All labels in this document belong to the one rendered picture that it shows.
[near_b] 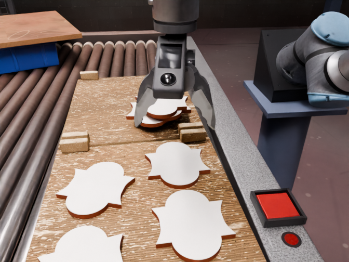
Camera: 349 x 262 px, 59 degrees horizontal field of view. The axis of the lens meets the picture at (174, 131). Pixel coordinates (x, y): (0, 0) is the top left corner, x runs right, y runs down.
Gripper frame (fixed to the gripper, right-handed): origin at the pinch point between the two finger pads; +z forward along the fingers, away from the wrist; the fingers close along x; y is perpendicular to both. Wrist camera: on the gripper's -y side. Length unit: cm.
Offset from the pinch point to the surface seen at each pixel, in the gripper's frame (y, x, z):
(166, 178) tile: -5.0, 1.2, 7.6
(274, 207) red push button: -9.5, -18.6, 9.4
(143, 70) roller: 59, 16, 10
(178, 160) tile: 0.6, -0.9, 7.6
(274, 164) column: 45, -35, 41
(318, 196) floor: 94, -82, 103
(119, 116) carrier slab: 20.5, 16.2, 8.7
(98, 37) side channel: 97, 44, 9
